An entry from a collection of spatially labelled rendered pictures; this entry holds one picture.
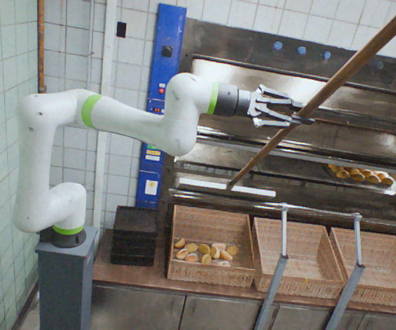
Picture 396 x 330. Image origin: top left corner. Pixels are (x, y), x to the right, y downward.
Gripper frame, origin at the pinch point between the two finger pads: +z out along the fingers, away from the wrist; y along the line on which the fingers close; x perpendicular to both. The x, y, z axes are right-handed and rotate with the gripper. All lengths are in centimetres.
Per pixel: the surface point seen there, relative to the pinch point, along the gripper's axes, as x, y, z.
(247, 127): -121, -46, 14
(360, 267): -112, 34, 88
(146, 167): -145, -15, -47
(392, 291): -135, 45, 126
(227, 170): -143, -22, 8
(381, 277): -164, 36, 138
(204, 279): -146, 52, 1
